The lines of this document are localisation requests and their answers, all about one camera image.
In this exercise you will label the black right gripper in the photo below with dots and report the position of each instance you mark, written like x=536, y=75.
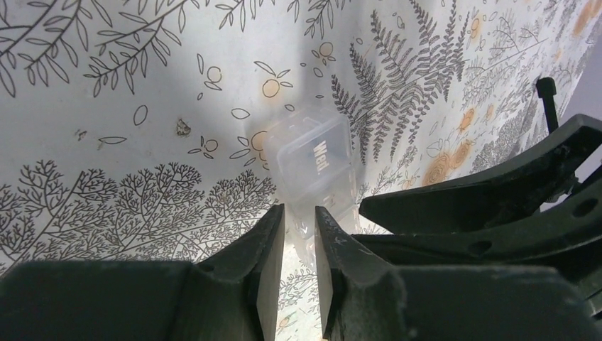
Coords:
x=480, y=220

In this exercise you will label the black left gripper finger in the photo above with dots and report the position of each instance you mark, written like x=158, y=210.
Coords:
x=232, y=295

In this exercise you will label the clear plastic pill organizer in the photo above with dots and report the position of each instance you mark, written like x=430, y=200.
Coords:
x=310, y=160

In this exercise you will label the floral patterned table mat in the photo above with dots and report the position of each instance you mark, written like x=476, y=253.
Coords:
x=133, y=130

